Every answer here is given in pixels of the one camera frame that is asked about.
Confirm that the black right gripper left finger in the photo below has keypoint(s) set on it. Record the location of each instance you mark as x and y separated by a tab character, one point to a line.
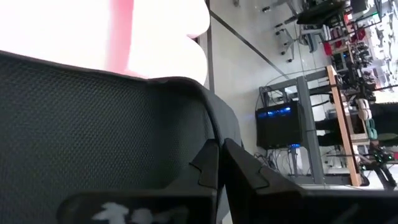
208	168

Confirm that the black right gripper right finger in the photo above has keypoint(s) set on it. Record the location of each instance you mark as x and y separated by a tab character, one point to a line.
242	174

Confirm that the black foam slide sandal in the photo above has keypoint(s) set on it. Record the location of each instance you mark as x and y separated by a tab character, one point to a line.
77	124

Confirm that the black computer tower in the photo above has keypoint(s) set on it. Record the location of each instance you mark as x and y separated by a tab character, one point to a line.
278	127

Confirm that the person's legs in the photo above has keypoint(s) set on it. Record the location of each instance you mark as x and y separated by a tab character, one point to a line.
325	138

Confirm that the teal rounded object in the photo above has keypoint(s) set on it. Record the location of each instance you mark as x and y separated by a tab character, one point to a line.
371	129

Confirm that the white rounded object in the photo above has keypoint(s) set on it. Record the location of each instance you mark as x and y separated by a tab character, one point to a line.
363	109

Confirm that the grey office chair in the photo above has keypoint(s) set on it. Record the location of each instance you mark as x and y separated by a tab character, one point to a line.
292	40

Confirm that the red storage bin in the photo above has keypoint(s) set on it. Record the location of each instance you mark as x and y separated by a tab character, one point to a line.
327	48

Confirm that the cluttered storage rack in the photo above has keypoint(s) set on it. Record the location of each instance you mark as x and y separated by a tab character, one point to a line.
360	62

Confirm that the black office chair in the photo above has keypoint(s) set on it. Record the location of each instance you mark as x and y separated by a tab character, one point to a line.
320	12

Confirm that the wooden top grey frame desk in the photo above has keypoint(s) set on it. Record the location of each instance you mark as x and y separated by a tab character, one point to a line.
306	124

